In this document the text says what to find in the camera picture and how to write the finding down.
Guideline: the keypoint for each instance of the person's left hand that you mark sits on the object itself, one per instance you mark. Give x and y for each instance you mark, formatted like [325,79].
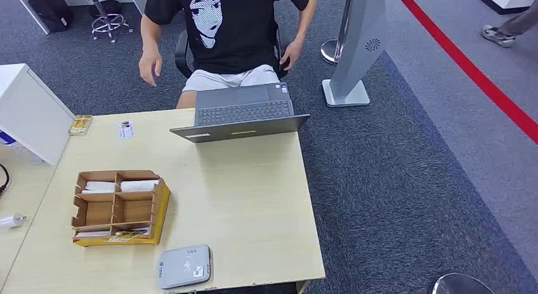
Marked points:
[292,52]

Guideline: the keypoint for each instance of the person's right hand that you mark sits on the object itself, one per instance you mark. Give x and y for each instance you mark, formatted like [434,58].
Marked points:
[150,67]

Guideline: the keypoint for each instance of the white ID card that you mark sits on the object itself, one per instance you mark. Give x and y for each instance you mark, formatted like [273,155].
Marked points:
[125,130]

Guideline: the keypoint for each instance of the person's right forearm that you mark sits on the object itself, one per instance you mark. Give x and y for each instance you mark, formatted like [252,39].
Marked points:
[149,37]

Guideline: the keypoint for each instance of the person's left forearm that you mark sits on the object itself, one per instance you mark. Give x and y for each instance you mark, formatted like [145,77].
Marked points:
[306,25]

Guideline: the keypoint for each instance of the person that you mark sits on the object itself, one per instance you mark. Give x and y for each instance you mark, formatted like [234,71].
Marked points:
[498,36]
[239,31]

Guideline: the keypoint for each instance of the white card stack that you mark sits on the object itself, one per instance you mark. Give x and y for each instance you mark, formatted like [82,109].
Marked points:
[98,187]
[138,185]

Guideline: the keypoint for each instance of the wooden card organizer box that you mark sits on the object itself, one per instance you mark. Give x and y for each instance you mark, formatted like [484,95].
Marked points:
[126,210]

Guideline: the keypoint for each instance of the grey card reader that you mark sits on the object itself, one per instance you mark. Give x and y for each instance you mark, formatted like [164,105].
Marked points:
[183,267]

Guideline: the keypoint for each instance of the grey kiosk stand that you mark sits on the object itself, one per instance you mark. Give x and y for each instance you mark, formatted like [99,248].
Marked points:
[357,44]

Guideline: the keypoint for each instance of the grey laptop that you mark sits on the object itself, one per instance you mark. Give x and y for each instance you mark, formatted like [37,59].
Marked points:
[244,111]

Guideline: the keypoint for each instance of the chrome stool base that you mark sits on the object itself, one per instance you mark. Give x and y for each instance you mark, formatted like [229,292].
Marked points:
[99,6]

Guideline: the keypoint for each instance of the black bag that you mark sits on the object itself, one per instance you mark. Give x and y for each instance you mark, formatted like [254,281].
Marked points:
[50,8]

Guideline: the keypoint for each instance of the white cabinet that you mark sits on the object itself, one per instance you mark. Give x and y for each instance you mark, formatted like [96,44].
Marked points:
[33,115]

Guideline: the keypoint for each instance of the water bottle blue label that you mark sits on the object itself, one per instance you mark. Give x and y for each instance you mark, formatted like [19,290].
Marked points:
[19,149]

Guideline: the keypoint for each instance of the red floor tape strip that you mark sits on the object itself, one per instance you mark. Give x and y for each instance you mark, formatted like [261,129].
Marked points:
[462,61]

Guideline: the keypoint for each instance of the round chrome base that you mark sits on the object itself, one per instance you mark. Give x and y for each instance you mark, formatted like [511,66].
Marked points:
[460,285]

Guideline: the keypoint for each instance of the chrome stanchion post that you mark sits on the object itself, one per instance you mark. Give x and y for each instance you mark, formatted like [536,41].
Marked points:
[330,52]

